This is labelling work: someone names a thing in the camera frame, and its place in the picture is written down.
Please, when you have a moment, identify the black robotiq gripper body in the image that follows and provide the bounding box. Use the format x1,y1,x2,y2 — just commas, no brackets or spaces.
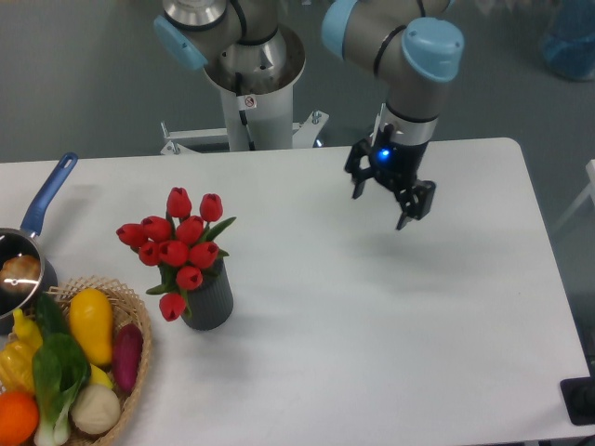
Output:
369,125,429,190

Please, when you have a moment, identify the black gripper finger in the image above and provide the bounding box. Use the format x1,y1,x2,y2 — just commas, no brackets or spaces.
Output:
395,180,436,230
344,139,375,200

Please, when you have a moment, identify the red tulip bouquet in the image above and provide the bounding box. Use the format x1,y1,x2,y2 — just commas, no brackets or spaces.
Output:
116,188,235,321

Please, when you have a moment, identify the dark grey ribbed vase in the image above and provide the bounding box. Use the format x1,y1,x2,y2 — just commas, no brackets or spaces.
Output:
182,259,234,331

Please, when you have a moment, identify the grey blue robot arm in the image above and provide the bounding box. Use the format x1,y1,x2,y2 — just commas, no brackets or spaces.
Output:
153,1,464,226

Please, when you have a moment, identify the white chair part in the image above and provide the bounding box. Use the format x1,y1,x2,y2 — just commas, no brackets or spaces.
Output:
553,159,594,235

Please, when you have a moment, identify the blue plastic bin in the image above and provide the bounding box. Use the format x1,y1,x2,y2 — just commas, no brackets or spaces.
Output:
540,1,594,82

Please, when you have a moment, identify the black device at table edge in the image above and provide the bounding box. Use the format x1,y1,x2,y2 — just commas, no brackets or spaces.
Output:
560,377,594,426

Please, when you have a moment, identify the woven wicker basket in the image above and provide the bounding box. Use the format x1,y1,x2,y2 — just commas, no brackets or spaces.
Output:
0,274,152,446

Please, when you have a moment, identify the purple eggplant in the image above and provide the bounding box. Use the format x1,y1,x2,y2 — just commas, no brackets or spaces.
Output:
112,323,143,393

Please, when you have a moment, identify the yellow squash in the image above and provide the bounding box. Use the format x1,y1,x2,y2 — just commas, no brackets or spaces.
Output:
69,288,113,368

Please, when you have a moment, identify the green cucumber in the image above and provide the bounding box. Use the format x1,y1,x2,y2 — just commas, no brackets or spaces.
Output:
34,294,70,340

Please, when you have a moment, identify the bread roll in pan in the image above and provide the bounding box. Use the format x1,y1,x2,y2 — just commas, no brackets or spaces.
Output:
1,255,41,295

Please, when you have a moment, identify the green bok choy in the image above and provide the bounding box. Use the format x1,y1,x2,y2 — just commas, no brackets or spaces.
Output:
33,334,90,445

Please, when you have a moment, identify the white garlic bulb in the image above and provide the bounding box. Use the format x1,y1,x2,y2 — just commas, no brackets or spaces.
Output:
71,384,121,435

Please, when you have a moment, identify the small yellow pepper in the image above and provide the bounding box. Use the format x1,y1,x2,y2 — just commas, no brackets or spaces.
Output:
12,308,43,351

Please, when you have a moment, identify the yellow bell pepper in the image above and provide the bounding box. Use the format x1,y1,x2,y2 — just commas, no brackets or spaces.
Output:
1,341,36,395

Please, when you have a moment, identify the orange fruit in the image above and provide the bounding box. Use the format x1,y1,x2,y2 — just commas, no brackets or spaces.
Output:
1,391,39,445

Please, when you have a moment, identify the blue handled saucepan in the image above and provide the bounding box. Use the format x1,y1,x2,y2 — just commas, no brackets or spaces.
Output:
1,152,78,335

